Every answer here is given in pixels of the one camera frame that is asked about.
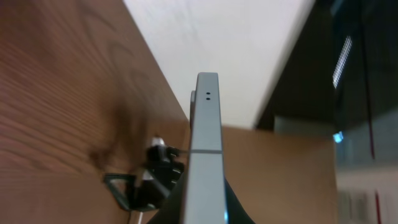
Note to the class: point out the blue Galaxy smartphone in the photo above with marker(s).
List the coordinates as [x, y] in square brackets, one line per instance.
[204, 198]

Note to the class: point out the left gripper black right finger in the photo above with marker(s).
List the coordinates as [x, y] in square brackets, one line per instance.
[236, 212]

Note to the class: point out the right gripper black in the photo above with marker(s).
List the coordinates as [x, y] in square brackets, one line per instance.
[161, 172]

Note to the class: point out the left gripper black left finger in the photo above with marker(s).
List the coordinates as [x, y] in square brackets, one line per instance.
[170, 212]

